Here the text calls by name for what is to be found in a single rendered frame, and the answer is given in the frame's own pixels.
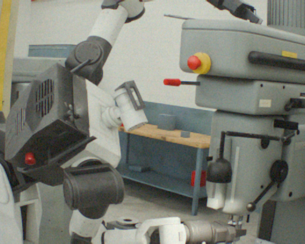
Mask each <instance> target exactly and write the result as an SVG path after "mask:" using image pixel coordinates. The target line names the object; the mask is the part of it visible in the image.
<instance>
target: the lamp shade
mask: <svg viewBox="0 0 305 244"><path fill-rule="evenodd" d="M206 181H207V182H215V183H221V184H227V183H231V182H232V168H231V163H230V162H229V161H228V160H227V159H224V158H223V159H220V158H215V159H213V160H212V161H210V163H209V166H208V168H207V171H206Z"/></svg>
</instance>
